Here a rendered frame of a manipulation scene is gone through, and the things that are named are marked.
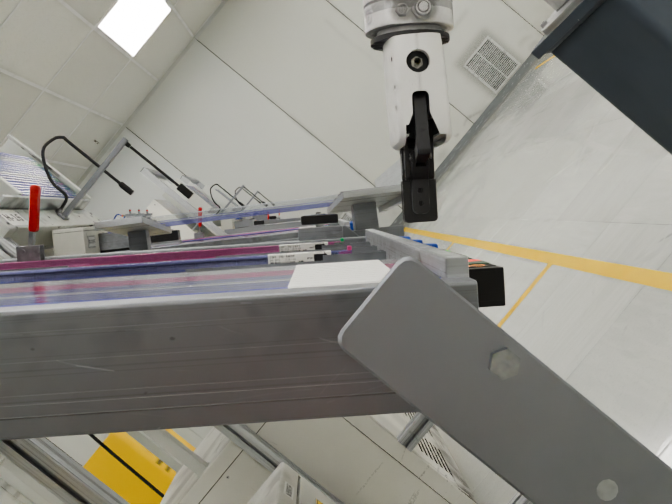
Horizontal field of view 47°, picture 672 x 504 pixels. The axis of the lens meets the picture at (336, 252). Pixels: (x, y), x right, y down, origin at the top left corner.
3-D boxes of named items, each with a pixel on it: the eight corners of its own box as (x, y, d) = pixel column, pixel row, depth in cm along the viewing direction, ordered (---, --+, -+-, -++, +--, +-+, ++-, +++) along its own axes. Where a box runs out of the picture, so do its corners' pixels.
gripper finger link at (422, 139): (433, 127, 67) (428, 172, 72) (421, 70, 72) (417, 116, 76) (419, 128, 67) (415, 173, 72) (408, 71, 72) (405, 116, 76)
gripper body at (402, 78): (458, 12, 69) (465, 140, 70) (439, 38, 79) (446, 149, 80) (373, 17, 69) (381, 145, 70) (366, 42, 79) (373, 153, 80)
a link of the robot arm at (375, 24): (460, -10, 70) (462, 24, 70) (444, 15, 78) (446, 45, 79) (366, -5, 69) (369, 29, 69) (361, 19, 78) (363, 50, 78)
